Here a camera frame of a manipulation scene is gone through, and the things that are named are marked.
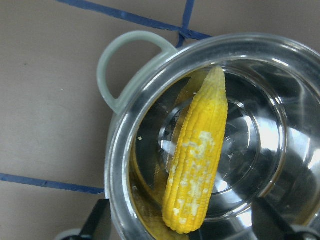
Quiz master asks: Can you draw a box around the pale green steel pot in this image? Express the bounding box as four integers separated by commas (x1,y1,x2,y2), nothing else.
97,31,320,240

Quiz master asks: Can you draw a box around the yellow corn cob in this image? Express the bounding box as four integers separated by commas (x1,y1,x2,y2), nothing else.
162,66,228,234

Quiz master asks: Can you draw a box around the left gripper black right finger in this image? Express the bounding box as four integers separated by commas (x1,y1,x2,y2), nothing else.
251,198,297,240

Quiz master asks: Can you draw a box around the brown paper table mat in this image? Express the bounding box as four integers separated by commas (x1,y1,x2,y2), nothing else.
0,0,320,240

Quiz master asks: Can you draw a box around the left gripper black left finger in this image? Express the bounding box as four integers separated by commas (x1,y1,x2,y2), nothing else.
79,199,111,240

